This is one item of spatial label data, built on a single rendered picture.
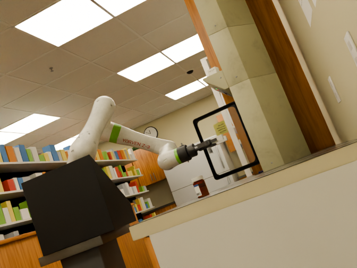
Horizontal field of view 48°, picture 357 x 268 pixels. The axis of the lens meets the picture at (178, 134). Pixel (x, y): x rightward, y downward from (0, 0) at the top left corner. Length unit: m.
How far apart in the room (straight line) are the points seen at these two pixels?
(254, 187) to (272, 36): 1.61
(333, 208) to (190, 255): 0.37
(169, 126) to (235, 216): 7.02
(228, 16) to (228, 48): 0.18
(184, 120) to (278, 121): 5.90
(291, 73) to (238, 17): 0.48
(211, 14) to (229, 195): 1.37
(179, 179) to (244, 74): 5.26
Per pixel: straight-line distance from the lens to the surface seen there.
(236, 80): 2.11
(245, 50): 2.18
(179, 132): 7.95
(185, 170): 7.20
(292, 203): 1.02
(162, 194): 8.08
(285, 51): 2.50
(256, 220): 1.03
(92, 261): 1.88
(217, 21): 2.21
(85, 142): 1.96
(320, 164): 1.02
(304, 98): 2.45
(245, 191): 1.03
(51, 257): 1.91
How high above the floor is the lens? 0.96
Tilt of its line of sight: 9 degrees up
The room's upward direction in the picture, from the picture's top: 21 degrees counter-clockwise
